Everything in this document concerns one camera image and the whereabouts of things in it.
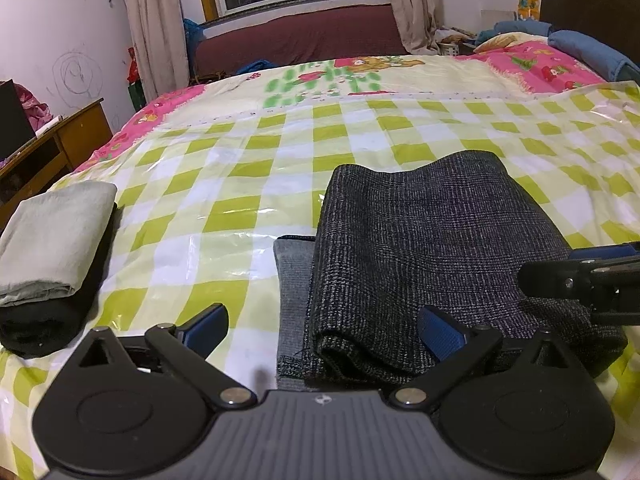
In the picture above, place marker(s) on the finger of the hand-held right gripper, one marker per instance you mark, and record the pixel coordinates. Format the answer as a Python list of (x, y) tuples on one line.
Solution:
[(550, 280), (605, 254)]

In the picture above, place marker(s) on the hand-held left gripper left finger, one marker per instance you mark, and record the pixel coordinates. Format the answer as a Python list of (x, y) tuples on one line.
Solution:
[(207, 327)]

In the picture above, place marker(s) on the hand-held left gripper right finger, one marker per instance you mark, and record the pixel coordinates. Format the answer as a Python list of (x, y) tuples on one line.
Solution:
[(440, 332)]

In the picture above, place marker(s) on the dark grey checked pants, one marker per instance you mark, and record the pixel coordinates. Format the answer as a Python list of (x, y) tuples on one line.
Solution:
[(425, 240)]

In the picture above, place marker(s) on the green checked plastic sheet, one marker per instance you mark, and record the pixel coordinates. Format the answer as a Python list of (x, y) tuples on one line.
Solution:
[(250, 170)]

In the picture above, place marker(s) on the folded black cloth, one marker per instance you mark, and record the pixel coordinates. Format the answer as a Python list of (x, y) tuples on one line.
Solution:
[(35, 330)]

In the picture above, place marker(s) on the folded light grey cloth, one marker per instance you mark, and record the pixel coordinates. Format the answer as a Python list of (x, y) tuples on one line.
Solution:
[(50, 240)]

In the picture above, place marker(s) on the blue pillow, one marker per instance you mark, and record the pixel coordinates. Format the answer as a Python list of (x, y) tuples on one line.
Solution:
[(585, 47)]

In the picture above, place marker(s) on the wooden cabinet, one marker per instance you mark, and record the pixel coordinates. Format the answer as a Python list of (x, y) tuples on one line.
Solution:
[(85, 130)]

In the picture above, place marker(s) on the yellow printed pillow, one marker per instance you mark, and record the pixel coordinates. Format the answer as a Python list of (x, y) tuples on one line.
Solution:
[(500, 41)]

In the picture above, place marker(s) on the white basket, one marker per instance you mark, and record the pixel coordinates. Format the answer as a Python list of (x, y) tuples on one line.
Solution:
[(449, 48)]

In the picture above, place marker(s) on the dark wooden headboard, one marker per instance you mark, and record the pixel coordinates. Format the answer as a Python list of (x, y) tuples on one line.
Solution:
[(585, 0)]

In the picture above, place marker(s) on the yellow snack bag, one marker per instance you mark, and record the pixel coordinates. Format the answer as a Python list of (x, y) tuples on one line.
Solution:
[(527, 2)]

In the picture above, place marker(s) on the small blue cloth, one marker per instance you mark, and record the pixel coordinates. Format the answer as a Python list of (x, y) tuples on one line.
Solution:
[(255, 66)]

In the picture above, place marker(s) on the red and green bag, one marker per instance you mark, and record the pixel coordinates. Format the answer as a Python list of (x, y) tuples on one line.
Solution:
[(132, 67)]

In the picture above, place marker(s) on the pink cloth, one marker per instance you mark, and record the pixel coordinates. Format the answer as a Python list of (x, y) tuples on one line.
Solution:
[(37, 112)]

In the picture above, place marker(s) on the black television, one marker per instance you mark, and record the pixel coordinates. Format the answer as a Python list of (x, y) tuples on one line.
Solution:
[(12, 120)]

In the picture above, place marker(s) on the beige curtain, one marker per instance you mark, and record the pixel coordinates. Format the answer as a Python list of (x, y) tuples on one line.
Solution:
[(415, 5), (155, 25)]

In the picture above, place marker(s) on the maroon sofa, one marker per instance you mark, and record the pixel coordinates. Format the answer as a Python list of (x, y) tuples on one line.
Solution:
[(300, 35)]

